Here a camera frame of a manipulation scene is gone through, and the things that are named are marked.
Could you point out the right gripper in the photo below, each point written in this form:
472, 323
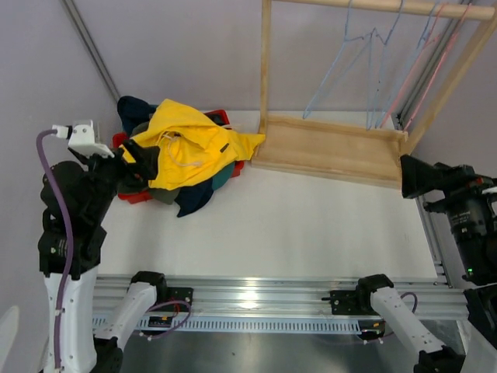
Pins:
458, 180

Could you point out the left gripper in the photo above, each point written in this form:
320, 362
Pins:
145, 166

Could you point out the yellow shorts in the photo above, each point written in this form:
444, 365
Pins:
191, 147

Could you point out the navy blue shorts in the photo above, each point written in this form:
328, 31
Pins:
190, 198

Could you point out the teal green shorts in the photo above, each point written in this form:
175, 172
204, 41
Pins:
220, 178

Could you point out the dark grey shorts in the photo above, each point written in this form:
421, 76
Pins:
217, 118

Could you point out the pink hanger of teal shorts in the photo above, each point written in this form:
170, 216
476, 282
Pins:
415, 74

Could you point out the blue hanger of navy shorts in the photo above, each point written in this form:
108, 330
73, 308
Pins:
372, 110

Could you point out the blue hanger of yellow shorts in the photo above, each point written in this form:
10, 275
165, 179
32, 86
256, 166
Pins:
351, 49

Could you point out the olive green shorts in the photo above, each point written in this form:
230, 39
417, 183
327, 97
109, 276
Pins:
163, 195

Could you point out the blue hanger of olive shorts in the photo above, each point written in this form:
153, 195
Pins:
396, 78

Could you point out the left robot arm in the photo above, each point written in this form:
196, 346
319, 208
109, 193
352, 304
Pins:
77, 195

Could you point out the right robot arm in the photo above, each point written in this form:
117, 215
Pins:
475, 239

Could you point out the red plastic bin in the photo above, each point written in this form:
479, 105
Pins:
143, 195

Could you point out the wooden clothes rack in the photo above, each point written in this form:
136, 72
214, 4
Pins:
347, 151

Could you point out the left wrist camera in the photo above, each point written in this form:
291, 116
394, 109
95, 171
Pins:
82, 139

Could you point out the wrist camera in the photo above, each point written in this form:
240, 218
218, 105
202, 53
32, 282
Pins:
491, 190
82, 139

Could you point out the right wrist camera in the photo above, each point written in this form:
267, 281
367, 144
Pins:
491, 190

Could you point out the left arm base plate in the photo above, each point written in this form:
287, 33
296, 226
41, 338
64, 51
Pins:
175, 294

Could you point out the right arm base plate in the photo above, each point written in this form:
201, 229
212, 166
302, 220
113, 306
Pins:
346, 302

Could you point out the slotted cable duct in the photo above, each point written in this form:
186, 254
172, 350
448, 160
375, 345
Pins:
155, 323

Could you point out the aluminium rail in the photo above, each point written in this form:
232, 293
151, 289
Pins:
272, 298

